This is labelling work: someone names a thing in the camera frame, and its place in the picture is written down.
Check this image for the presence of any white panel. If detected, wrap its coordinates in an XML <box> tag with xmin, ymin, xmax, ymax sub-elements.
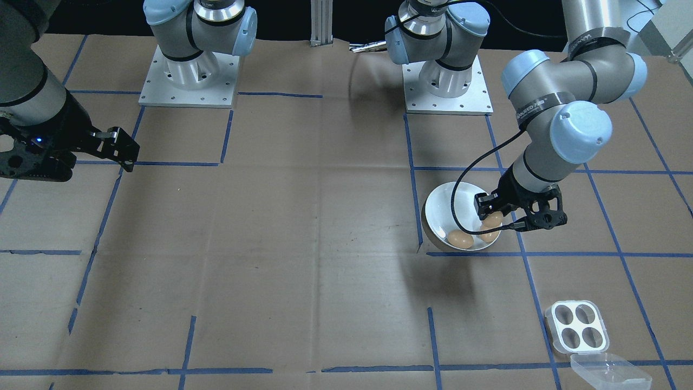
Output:
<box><xmin>647</xmin><ymin>0</ymin><xmax>693</xmax><ymax>63</ymax></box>

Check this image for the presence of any white bowl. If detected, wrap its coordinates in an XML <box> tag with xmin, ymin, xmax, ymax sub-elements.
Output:
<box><xmin>421</xmin><ymin>182</ymin><xmax>518</xmax><ymax>252</ymax></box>

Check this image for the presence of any white square base plate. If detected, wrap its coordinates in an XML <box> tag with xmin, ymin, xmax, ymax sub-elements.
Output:
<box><xmin>139</xmin><ymin>44</ymin><xmax>240</xmax><ymax>109</ymax></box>
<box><xmin>403</xmin><ymin>54</ymin><xmax>493</xmax><ymax>115</ymax></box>

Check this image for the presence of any black camera cable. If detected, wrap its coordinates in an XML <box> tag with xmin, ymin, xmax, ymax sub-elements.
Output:
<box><xmin>451</xmin><ymin>127</ymin><xmax>534</xmax><ymax>235</ymax></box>

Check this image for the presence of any clear plastic egg box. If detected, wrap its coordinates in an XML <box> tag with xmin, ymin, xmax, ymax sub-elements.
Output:
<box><xmin>544</xmin><ymin>300</ymin><xmax>653</xmax><ymax>390</ymax></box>

